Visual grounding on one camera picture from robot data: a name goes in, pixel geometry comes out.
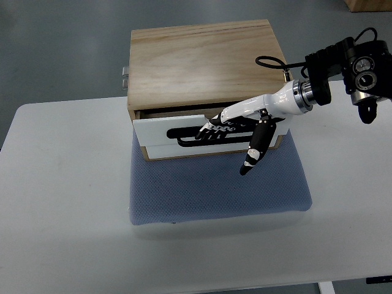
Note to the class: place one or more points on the cardboard box corner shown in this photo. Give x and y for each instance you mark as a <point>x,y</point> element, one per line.
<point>369,5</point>

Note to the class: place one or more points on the wooden drawer cabinet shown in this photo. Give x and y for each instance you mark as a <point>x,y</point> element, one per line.
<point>199,69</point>

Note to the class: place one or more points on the blue mesh cushion mat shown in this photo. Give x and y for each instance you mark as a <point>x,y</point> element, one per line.
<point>211,187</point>

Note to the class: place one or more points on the black table control panel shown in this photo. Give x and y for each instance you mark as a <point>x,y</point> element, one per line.
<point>379,280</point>

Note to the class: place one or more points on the black drawer handle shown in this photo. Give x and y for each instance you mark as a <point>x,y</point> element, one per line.
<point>186,136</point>

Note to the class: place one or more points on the white table leg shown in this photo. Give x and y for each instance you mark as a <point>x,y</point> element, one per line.
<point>326,287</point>

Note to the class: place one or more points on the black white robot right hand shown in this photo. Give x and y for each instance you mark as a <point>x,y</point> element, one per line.
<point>262,113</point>

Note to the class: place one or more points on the metal clamp behind cabinet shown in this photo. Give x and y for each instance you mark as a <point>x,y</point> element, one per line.
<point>125,77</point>

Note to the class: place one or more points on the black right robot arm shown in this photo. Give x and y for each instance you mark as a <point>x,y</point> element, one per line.
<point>365,67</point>

